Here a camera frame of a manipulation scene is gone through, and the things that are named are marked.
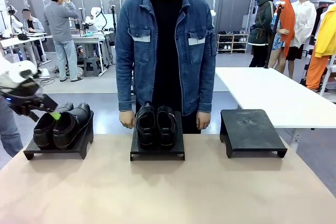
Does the bystander in blue jeans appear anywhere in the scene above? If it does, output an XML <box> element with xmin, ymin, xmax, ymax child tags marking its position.
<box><xmin>0</xmin><ymin>94</ymin><xmax>25</xmax><ymax>158</ymax></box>

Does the mannequin in yellow and orange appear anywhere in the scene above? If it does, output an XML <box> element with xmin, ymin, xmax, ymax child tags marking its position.
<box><xmin>306</xmin><ymin>4</ymin><xmax>336</xmax><ymax>91</ymax></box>

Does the large white table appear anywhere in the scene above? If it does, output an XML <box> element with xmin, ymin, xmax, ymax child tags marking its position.
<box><xmin>215</xmin><ymin>66</ymin><xmax>336</xmax><ymax>142</ymax></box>

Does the mannequin in orange with hat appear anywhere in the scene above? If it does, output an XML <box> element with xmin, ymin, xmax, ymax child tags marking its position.
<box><xmin>267</xmin><ymin>0</ymin><xmax>298</xmax><ymax>78</ymax></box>

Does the grey plastic step stool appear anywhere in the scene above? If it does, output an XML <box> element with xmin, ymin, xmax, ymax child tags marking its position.
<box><xmin>83</xmin><ymin>56</ymin><xmax>101</xmax><ymax>78</ymax></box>

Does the person's left forearm denim sleeve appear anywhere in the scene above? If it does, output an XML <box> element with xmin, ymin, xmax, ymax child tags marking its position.
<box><xmin>196</xmin><ymin>58</ymin><xmax>217</xmax><ymax>113</ymax></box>

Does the man in grey sweater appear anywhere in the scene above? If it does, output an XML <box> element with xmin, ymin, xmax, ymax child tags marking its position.
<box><xmin>43</xmin><ymin>0</ymin><xmax>83</xmax><ymax>83</ymax></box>

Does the mannequin in dark green jacket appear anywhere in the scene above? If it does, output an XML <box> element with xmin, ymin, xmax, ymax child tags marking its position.
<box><xmin>247</xmin><ymin>0</ymin><xmax>280</xmax><ymax>68</ymax></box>

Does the person's right forearm denim sleeve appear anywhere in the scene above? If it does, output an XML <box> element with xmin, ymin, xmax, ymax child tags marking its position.
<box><xmin>115</xmin><ymin>58</ymin><xmax>134</xmax><ymax>112</ymax></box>

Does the figure in white shirt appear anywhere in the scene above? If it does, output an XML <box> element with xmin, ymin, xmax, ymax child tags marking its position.
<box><xmin>285</xmin><ymin>0</ymin><xmax>318</xmax><ymax>80</ymax></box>

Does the black camera pole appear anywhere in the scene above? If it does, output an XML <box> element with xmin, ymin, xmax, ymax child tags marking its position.
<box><xmin>263</xmin><ymin>1</ymin><xmax>286</xmax><ymax>69</ymax></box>

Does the white lab desk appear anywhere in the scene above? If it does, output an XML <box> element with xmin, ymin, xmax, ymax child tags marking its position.
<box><xmin>0</xmin><ymin>34</ymin><xmax>52</xmax><ymax>66</ymax></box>
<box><xmin>72</xmin><ymin>33</ymin><xmax>107</xmax><ymax>77</ymax></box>

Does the person in denim jacket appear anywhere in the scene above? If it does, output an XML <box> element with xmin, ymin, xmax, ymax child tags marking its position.
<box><xmin>115</xmin><ymin>0</ymin><xmax>217</xmax><ymax>135</ymax></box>

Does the white shoe rack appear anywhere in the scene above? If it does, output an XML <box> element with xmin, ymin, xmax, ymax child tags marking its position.
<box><xmin>216</xmin><ymin>30</ymin><xmax>249</xmax><ymax>54</ymax></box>

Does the person's left hand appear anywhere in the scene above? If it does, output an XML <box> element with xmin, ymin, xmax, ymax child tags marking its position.
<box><xmin>196</xmin><ymin>111</ymin><xmax>212</xmax><ymax>131</ymax></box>

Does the seated person in grey jacket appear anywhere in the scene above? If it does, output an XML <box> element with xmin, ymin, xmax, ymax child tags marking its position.
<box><xmin>22</xmin><ymin>8</ymin><xmax>46</xmax><ymax>35</ymax></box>

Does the black shoe display stand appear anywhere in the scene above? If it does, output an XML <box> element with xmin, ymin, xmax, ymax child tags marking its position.
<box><xmin>219</xmin><ymin>109</ymin><xmax>288</xmax><ymax>159</ymax></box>
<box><xmin>23</xmin><ymin>110</ymin><xmax>95</xmax><ymax>161</ymax></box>
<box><xmin>130</xmin><ymin>110</ymin><xmax>186</xmax><ymax>162</ymax></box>

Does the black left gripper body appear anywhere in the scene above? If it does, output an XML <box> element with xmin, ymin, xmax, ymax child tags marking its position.
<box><xmin>7</xmin><ymin>81</ymin><xmax>46</xmax><ymax>116</ymax></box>

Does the person's right hand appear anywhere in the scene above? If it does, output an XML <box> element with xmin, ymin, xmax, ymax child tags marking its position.
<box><xmin>119</xmin><ymin>110</ymin><xmax>138</xmax><ymax>130</ymax></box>

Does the black tripod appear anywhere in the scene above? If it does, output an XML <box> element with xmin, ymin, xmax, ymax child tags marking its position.
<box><xmin>111</xmin><ymin>5</ymin><xmax>119</xmax><ymax>65</ymax></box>

